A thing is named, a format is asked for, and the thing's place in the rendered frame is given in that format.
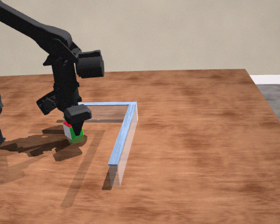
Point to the transparent red cube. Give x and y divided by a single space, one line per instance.
76 140

